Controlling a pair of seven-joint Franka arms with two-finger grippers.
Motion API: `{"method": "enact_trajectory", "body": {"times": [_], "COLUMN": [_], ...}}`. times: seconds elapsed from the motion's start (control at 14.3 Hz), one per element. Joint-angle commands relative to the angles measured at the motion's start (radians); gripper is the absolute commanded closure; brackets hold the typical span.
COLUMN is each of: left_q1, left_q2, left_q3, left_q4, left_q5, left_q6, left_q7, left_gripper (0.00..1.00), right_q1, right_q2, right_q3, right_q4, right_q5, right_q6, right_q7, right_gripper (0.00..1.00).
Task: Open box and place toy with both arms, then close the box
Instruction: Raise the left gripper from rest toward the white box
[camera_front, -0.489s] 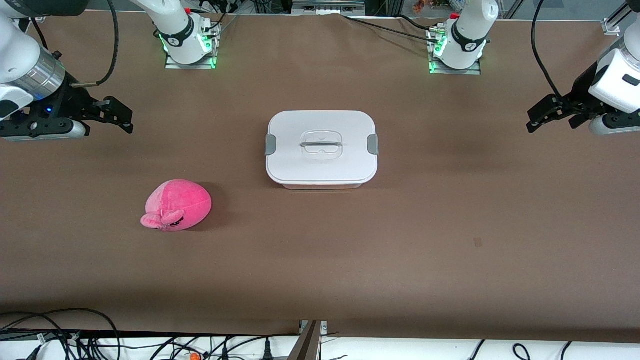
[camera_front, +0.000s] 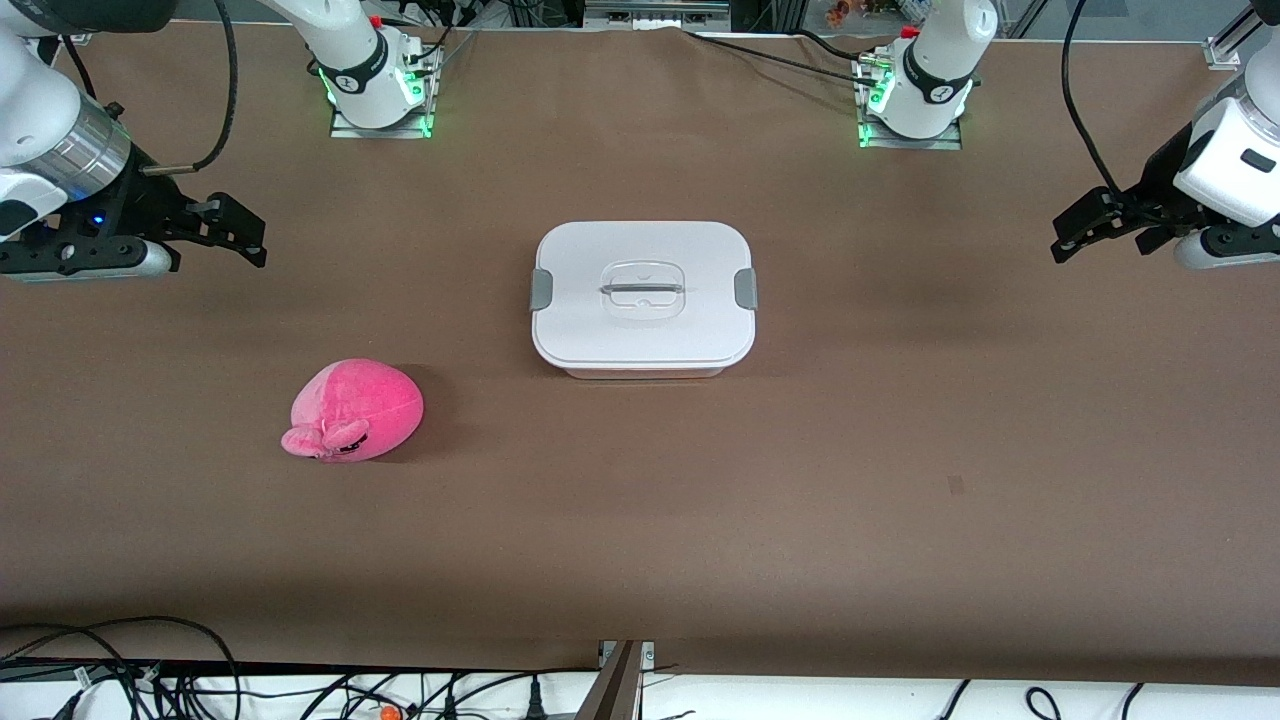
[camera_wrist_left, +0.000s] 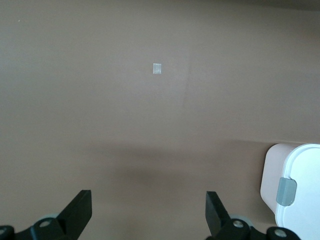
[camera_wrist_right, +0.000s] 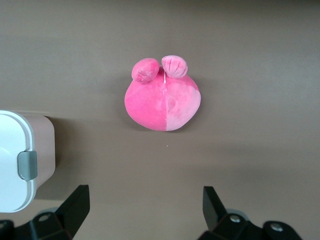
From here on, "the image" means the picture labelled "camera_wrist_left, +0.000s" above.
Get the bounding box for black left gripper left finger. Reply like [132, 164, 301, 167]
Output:
[14, 189, 93, 240]

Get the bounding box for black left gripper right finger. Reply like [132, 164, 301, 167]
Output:
[205, 191, 262, 240]

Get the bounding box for white box lid grey latches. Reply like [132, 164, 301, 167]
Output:
[274, 143, 320, 240]

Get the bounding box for pink plastic box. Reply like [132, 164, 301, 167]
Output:
[259, 143, 305, 222]

